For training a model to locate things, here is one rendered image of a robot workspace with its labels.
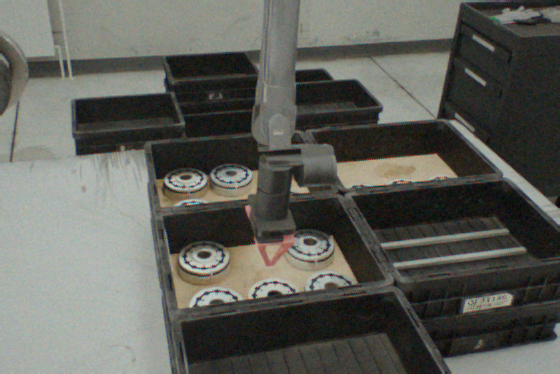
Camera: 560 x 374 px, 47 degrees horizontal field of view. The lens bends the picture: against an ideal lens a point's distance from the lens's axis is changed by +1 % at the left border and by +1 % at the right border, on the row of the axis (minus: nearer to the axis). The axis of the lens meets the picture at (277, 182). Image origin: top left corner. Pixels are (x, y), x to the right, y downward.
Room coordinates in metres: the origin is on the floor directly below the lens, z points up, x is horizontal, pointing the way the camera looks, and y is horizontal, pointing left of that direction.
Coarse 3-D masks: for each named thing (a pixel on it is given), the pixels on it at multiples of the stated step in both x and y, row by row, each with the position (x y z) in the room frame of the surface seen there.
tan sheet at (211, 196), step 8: (208, 176) 1.35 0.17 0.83; (256, 176) 1.36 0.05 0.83; (160, 184) 1.30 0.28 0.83; (208, 184) 1.31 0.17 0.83; (256, 184) 1.32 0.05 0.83; (296, 184) 1.33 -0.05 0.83; (160, 192) 1.26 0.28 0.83; (208, 192) 1.27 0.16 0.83; (248, 192) 1.28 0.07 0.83; (256, 192) 1.28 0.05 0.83; (304, 192) 1.30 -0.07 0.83; (160, 200) 1.23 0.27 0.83; (168, 200) 1.23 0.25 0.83; (208, 200) 1.24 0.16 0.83; (216, 200) 1.24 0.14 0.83; (224, 200) 1.24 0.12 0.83
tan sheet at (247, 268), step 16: (176, 256) 1.02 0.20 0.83; (240, 256) 1.04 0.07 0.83; (256, 256) 1.04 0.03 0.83; (272, 256) 1.04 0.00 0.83; (336, 256) 1.05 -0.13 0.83; (176, 272) 0.97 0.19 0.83; (240, 272) 0.98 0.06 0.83; (256, 272) 0.99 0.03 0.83; (272, 272) 0.99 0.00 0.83; (288, 272) 0.99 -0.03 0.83; (304, 272) 1.00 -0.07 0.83; (320, 272) 1.00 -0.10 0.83; (176, 288) 0.93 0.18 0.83; (192, 288) 0.93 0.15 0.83; (240, 288) 0.94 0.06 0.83
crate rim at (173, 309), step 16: (192, 208) 1.06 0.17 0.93; (208, 208) 1.06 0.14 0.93; (224, 208) 1.06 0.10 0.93; (240, 208) 1.07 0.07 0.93; (160, 224) 1.00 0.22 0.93; (352, 224) 1.04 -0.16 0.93; (160, 240) 0.95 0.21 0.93; (368, 240) 0.98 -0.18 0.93; (160, 256) 0.93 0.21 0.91; (384, 272) 0.89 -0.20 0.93; (336, 288) 0.84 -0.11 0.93; (352, 288) 0.84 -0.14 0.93; (176, 304) 0.78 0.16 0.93; (208, 304) 0.78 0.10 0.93; (224, 304) 0.79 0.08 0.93; (240, 304) 0.79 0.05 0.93
